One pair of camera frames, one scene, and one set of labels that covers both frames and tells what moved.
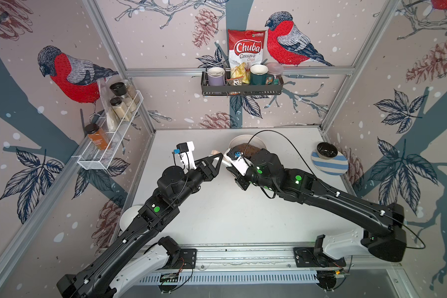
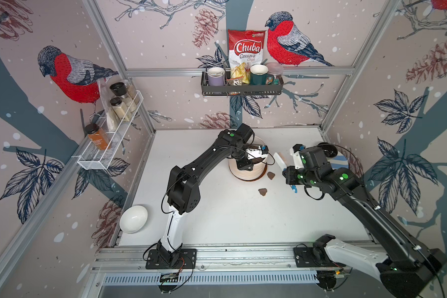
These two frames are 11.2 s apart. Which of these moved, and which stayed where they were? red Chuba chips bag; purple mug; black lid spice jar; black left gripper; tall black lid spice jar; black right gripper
Moved: black right gripper; black left gripper
Stayed: purple mug; red Chuba chips bag; tall black lid spice jar; black lid spice jar
